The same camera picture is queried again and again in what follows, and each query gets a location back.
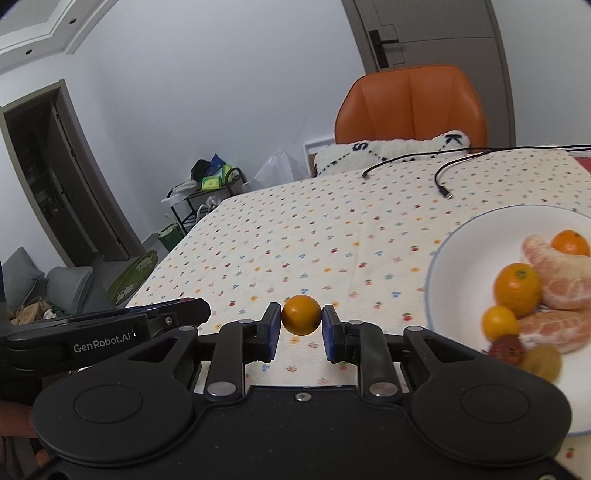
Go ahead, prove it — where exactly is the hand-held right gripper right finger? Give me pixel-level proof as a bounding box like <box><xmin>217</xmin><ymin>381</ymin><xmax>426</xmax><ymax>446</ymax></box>
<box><xmin>322</xmin><ymin>303</ymin><xmax>485</xmax><ymax>402</ymax></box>

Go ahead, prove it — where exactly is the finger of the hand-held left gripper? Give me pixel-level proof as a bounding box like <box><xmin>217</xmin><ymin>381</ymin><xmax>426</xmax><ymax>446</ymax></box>
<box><xmin>127</xmin><ymin>298</ymin><xmax>212</xmax><ymax>340</ymax></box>

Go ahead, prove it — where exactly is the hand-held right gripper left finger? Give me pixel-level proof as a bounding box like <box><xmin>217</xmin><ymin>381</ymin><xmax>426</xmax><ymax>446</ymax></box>
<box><xmin>121</xmin><ymin>302</ymin><xmax>282</xmax><ymax>403</ymax></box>

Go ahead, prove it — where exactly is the small kumquat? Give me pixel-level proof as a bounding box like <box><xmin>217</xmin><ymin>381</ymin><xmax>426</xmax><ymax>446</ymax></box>
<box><xmin>481</xmin><ymin>305</ymin><xmax>521</xmax><ymax>341</ymax></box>
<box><xmin>281</xmin><ymin>296</ymin><xmax>322</xmax><ymax>336</ymax></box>

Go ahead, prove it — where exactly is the white plate with blue rim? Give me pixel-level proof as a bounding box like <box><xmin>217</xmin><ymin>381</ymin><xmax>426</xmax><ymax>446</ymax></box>
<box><xmin>424</xmin><ymin>203</ymin><xmax>591</xmax><ymax>439</ymax></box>

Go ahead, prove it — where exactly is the red bayberry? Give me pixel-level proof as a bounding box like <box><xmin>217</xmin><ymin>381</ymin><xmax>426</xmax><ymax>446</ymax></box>
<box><xmin>488</xmin><ymin>335</ymin><xmax>526</xmax><ymax>367</ymax></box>

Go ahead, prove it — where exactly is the large orange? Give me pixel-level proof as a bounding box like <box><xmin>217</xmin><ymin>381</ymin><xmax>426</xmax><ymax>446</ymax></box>
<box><xmin>493</xmin><ymin>262</ymin><xmax>542</xmax><ymax>318</ymax></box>

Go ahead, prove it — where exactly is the brown kiwi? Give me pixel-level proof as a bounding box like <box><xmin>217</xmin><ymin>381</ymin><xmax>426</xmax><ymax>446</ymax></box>
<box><xmin>522</xmin><ymin>344</ymin><xmax>563</xmax><ymax>383</ymax></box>

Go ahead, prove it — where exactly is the peeled straight pomelo segment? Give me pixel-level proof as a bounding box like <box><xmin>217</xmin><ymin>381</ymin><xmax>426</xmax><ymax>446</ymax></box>
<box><xmin>516</xmin><ymin>308</ymin><xmax>591</xmax><ymax>354</ymax></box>

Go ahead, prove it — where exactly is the peeled curved pomelo segment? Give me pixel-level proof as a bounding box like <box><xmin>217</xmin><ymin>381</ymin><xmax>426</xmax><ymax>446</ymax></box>
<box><xmin>522</xmin><ymin>234</ymin><xmax>591</xmax><ymax>310</ymax></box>

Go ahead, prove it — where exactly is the person's left hand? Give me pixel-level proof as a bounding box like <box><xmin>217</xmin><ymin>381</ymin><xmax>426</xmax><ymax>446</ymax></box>
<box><xmin>0</xmin><ymin>399</ymin><xmax>49</xmax><ymax>469</ymax></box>

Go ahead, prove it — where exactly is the beige cloth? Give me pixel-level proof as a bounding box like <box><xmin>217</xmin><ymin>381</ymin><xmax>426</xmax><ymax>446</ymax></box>
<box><xmin>9</xmin><ymin>298</ymin><xmax>56</xmax><ymax>324</ymax></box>

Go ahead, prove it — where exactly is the green round tray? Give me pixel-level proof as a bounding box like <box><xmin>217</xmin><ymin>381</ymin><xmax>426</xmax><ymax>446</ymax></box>
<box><xmin>107</xmin><ymin>250</ymin><xmax>159</xmax><ymax>308</ymax></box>

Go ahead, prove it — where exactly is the floral tablecloth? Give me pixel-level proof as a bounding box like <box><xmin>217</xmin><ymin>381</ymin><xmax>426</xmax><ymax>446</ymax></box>
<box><xmin>124</xmin><ymin>148</ymin><xmax>591</xmax><ymax>467</ymax></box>

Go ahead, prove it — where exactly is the black metal rack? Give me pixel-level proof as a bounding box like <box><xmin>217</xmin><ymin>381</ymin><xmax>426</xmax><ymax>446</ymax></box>
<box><xmin>161</xmin><ymin>166</ymin><xmax>245</xmax><ymax>238</ymax></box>

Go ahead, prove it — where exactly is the clear plastic bag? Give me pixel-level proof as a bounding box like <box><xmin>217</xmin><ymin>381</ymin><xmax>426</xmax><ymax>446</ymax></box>
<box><xmin>254</xmin><ymin>149</ymin><xmax>308</xmax><ymax>191</ymax></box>

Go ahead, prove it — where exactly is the white fluffy cushion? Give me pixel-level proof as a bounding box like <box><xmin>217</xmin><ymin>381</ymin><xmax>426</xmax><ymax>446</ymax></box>
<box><xmin>313</xmin><ymin>130</ymin><xmax>472</xmax><ymax>177</ymax></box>

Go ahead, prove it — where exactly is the orange leather chair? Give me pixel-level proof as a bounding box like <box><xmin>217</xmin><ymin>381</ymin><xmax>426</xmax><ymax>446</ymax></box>
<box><xmin>335</xmin><ymin>65</ymin><xmax>488</xmax><ymax>153</ymax></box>

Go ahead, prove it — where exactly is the orange with green stem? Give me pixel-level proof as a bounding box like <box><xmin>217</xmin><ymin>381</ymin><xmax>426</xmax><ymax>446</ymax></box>
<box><xmin>551</xmin><ymin>229</ymin><xmax>591</xmax><ymax>257</ymax></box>

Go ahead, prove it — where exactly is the grey door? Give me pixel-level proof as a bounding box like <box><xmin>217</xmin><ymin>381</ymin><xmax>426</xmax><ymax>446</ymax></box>
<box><xmin>353</xmin><ymin>0</ymin><xmax>515</xmax><ymax>148</ymax></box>

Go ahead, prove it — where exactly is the dark doorway frame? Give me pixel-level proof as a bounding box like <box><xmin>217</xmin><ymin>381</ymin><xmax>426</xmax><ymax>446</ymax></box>
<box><xmin>0</xmin><ymin>79</ymin><xmax>141</xmax><ymax>268</ymax></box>

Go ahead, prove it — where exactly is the black cable with plug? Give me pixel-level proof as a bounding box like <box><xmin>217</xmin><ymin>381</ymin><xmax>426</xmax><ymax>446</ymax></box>
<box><xmin>435</xmin><ymin>148</ymin><xmax>591</xmax><ymax>200</ymax></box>

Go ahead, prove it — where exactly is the black door handle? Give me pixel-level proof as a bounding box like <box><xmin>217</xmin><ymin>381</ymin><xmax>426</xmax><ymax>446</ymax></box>
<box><xmin>369</xmin><ymin>28</ymin><xmax>407</xmax><ymax>69</ymax></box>

